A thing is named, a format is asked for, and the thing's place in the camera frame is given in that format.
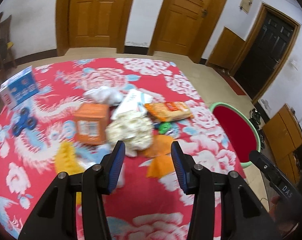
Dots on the orange peel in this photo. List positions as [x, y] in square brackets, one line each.
[158, 146]

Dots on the tall wooden cabinet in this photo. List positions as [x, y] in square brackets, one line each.
[283, 135]

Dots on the white paper packet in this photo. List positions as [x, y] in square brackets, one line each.
[131, 102]

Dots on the low wooden wall cabinet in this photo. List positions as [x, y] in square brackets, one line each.
[226, 47]

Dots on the black entrance door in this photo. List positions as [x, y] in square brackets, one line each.
[268, 47]

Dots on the small yellow item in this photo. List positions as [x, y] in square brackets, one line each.
[9, 44]

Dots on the white plastic bag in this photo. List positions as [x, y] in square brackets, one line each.
[103, 95]

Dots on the orange ribbed paper piece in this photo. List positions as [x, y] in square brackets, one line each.
[161, 167]

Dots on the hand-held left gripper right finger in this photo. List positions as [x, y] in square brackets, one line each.
[179, 170]

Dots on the red doormat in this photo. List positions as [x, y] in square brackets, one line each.
[234, 86]

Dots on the white wall switch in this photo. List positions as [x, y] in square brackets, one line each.
[294, 65]

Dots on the small green plastic item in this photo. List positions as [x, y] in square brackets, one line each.
[166, 127]

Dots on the person's right hand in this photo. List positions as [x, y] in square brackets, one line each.
[275, 206]

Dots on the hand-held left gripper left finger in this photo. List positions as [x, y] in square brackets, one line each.
[116, 170]

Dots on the yellow ribbed paper piece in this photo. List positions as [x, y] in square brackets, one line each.
[66, 157]

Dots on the beige wall panel box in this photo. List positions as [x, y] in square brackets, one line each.
[246, 2]

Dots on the red basin with green rim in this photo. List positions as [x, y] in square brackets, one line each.
[236, 130]

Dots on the orange cardboard box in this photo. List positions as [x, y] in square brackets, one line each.
[91, 127]

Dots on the blue and white milk carton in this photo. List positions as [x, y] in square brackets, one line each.
[20, 90]

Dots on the orange snack packet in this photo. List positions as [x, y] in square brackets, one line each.
[168, 110]

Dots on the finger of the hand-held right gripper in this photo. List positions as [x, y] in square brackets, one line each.
[265, 166]

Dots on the blue fidget spinner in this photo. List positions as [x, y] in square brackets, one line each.
[23, 122]

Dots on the white tissue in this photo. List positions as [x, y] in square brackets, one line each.
[131, 132]

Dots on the red floral tablecloth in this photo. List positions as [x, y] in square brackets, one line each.
[146, 205]

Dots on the black sneaker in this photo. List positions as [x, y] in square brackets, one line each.
[255, 114]
[258, 124]

